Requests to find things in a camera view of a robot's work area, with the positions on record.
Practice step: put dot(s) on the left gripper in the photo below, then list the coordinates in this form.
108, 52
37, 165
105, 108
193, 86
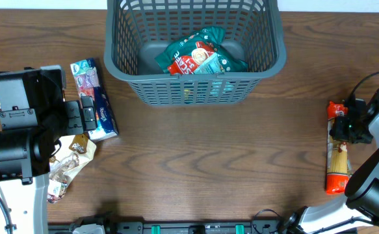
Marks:
75, 121

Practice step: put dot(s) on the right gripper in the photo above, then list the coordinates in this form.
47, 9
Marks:
340, 128

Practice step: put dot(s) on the beige Pantree pouch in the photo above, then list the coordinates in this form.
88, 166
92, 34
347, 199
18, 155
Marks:
75, 152

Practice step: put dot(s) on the orange spaghetti pack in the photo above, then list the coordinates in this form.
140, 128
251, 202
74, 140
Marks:
337, 174

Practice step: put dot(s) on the Kleenex tissue multipack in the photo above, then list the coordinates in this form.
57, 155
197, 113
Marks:
88, 83

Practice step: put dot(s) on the green Nescafe coffee bag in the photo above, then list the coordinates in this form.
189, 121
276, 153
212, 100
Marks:
186, 54

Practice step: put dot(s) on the teal snack bar wrapper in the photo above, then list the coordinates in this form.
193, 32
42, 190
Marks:
210, 66

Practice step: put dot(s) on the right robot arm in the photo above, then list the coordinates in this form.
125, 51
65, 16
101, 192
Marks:
358, 206

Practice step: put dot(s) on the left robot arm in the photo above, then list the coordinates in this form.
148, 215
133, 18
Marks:
34, 115

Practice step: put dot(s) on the grey plastic basket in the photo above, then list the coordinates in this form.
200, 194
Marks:
137, 31

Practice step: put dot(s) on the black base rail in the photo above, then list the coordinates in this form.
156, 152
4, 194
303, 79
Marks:
108, 224

